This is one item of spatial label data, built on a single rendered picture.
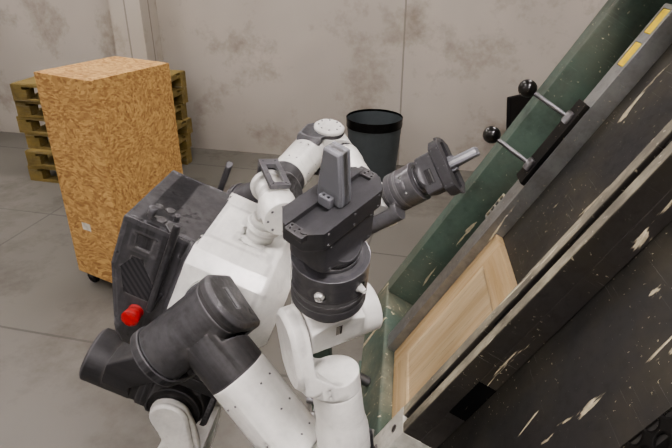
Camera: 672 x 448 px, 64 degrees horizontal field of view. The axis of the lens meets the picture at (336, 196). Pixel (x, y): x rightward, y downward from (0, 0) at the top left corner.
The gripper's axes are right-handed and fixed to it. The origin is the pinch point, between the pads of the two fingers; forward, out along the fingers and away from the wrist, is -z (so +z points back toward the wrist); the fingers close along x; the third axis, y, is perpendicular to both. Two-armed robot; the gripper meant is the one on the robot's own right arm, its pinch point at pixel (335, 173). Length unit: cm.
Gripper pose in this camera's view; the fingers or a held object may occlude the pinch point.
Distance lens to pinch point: 52.1
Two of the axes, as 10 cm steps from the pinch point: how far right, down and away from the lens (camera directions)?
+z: -0.5, 7.6, 6.5
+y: 7.6, 4.5, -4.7
